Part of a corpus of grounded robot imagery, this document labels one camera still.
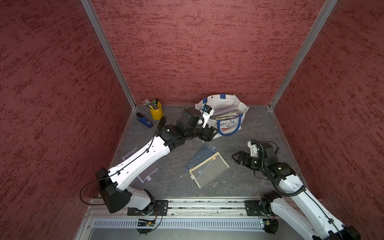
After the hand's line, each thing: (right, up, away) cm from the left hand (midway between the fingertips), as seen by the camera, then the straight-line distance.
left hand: (211, 130), depth 69 cm
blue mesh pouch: (-2, -17, +28) cm, 32 cm away
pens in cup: (-39, +15, +34) cm, 54 cm away
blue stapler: (-43, +3, +38) cm, 58 cm away
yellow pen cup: (-36, +9, +38) cm, 53 cm away
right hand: (+15, -18, +10) cm, 25 cm away
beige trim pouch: (-1, -26, +16) cm, 30 cm away
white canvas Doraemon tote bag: (+12, +8, +20) cm, 24 cm away
